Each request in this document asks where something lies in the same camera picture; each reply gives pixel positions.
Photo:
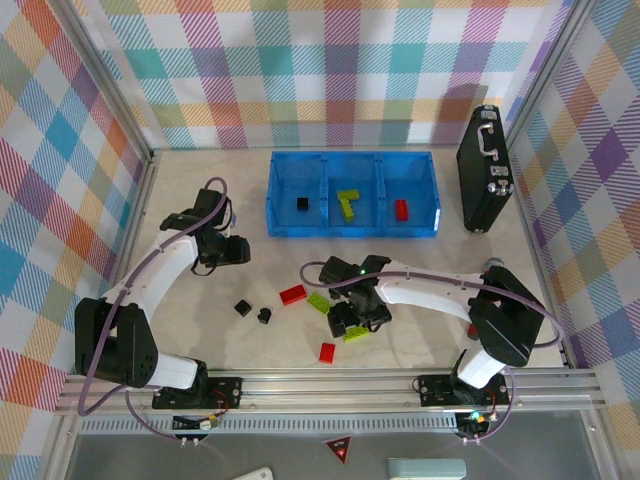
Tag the black square lego brick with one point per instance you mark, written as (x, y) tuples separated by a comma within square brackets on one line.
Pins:
[(242, 307), (264, 315), (302, 203)]

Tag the red lego brick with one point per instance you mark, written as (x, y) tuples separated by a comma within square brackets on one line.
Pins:
[(472, 331), (401, 210), (292, 294), (327, 352)]

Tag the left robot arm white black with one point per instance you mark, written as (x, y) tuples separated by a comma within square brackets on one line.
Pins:
[(150, 280)]

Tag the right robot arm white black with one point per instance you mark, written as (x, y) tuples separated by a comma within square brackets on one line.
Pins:
[(425, 292)]

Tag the blue three-compartment bin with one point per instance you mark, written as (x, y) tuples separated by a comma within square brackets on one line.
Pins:
[(300, 222)]

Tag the red triangle sticker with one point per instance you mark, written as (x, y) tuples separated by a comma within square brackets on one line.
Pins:
[(339, 447)]

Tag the pale teal box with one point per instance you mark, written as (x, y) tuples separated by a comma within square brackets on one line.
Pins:
[(427, 470)]

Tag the black briefcase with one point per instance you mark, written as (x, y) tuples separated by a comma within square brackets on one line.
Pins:
[(480, 190)]

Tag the white flat object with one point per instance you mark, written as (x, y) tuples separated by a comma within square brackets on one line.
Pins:
[(257, 475)]

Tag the aluminium mounting rail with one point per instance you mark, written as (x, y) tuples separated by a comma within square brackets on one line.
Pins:
[(325, 387)]

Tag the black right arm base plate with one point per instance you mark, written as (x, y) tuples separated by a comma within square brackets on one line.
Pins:
[(435, 389)]

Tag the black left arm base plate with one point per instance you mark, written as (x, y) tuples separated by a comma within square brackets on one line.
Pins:
[(225, 390)]

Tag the aluminium frame post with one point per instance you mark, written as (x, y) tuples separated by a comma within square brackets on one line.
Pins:
[(547, 75), (105, 85)]

